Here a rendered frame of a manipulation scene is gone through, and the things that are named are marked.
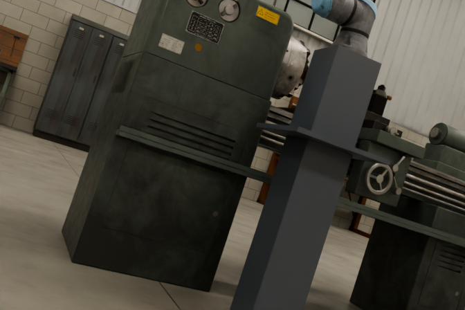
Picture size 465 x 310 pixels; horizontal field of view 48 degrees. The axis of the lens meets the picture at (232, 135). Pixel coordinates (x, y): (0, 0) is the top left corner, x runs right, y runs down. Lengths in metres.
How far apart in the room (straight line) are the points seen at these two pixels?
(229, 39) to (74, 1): 6.92
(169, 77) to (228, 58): 0.27
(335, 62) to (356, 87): 0.13
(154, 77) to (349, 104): 0.76
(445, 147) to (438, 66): 9.25
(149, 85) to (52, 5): 6.94
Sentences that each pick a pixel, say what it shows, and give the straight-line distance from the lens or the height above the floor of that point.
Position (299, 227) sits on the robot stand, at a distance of 2.01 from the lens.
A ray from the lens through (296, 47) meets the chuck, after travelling 2.51.
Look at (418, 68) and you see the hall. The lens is 12.01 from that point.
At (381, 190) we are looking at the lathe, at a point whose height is 0.66.
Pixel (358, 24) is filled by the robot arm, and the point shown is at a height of 1.22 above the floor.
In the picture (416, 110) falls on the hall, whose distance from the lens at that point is 11.98.
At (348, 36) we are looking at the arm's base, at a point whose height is 1.16.
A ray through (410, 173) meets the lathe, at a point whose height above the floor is 0.80.
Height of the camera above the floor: 0.56
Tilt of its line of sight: 3 degrees up
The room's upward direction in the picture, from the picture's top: 18 degrees clockwise
